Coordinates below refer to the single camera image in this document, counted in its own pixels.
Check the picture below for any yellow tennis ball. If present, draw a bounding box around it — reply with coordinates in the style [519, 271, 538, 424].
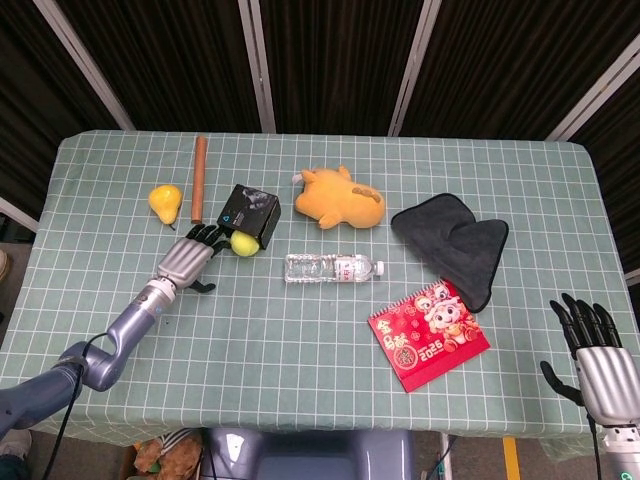
[229, 231, 261, 258]

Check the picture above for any white table leg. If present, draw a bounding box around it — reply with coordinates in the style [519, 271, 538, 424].
[438, 432, 455, 480]

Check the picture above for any yellow pear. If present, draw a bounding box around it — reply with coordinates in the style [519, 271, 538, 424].
[147, 184, 184, 225]

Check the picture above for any grey-blue robot torso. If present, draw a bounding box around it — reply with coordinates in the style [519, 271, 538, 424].
[201, 427, 417, 480]

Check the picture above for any black cardboard box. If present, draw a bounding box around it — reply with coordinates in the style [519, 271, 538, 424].
[216, 183, 282, 251]

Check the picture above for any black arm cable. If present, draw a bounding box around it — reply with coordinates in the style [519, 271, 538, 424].
[38, 331, 112, 480]
[586, 413, 603, 480]

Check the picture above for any clear plastic water bottle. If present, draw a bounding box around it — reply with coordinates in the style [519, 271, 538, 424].
[284, 252, 386, 284]

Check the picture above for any brown wooden rod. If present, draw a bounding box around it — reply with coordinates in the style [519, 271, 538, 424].
[190, 136, 209, 224]

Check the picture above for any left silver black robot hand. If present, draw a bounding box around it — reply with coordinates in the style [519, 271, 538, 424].
[156, 224, 233, 294]

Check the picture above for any orange plush toy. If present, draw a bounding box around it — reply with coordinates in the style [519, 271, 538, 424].
[292, 165, 387, 231]

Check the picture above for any red 2026 desk calendar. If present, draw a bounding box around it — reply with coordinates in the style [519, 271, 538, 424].
[367, 279, 492, 394]

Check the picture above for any green checked tablecloth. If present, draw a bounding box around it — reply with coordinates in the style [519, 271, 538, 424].
[0, 129, 634, 459]

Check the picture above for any pile of plush toys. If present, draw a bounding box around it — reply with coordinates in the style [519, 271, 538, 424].
[131, 430, 204, 480]

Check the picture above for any dark grey towel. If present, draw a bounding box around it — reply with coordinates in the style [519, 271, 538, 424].
[389, 192, 510, 315]

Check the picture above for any white frame post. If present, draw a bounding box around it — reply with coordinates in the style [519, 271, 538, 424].
[0, 196, 40, 235]
[236, 0, 278, 134]
[387, 0, 442, 137]
[544, 36, 640, 143]
[32, 0, 136, 133]

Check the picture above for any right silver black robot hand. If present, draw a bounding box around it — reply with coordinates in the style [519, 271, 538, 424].
[539, 292, 640, 428]

